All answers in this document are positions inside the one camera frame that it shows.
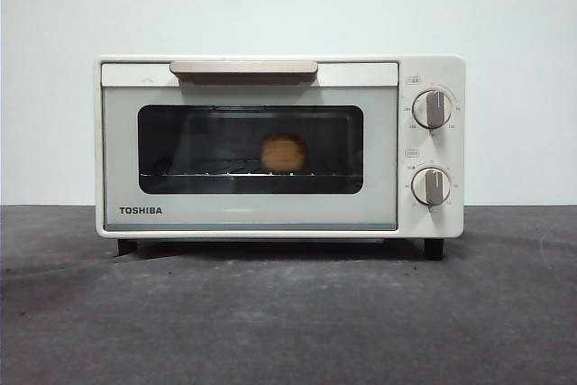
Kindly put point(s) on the black oven foot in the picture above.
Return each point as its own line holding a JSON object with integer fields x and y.
{"x": 127, "y": 248}
{"x": 433, "y": 249}

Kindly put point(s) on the cream temperature knob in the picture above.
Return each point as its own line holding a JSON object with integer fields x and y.
{"x": 433, "y": 109}

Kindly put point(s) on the cream Toshiba toaster oven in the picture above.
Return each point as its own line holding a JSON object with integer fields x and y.
{"x": 457, "y": 155}

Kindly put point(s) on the golden bread roll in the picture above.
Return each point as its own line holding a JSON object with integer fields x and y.
{"x": 284, "y": 153}

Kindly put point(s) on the cream timer knob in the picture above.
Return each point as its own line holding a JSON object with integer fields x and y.
{"x": 432, "y": 186}

